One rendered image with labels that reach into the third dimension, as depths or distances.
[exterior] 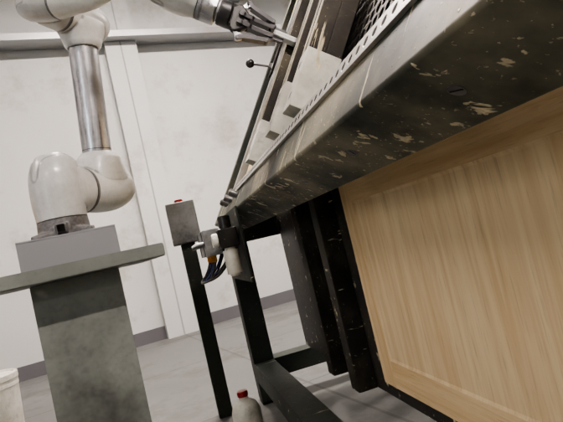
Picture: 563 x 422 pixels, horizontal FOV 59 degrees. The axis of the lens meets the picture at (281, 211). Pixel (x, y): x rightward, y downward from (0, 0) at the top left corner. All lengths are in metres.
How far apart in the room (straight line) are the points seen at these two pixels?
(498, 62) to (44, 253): 1.38
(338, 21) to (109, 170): 1.05
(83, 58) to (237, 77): 3.78
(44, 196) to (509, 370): 1.34
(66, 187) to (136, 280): 3.29
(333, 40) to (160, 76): 4.42
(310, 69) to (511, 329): 0.57
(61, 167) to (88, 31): 0.52
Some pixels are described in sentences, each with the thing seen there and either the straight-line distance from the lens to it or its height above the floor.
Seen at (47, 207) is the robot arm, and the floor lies 0.94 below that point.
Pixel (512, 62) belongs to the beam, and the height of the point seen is 0.77.
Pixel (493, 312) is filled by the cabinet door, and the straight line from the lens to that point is 0.88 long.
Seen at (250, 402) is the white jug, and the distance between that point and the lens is 1.81.
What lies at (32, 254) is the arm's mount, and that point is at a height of 0.80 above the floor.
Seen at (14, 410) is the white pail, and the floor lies 0.20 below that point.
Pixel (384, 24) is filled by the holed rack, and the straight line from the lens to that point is 0.57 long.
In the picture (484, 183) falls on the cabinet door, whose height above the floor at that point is 0.69.
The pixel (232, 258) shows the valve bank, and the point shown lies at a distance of 1.53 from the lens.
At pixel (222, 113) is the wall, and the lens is 5.39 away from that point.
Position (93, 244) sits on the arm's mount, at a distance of 1.60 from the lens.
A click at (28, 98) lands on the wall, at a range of 5.18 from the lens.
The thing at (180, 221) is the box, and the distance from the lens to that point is 2.14.
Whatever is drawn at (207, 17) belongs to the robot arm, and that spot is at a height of 1.33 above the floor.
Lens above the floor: 0.68
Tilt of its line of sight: 3 degrees up
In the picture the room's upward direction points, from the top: 13 degrees counter-clockwise
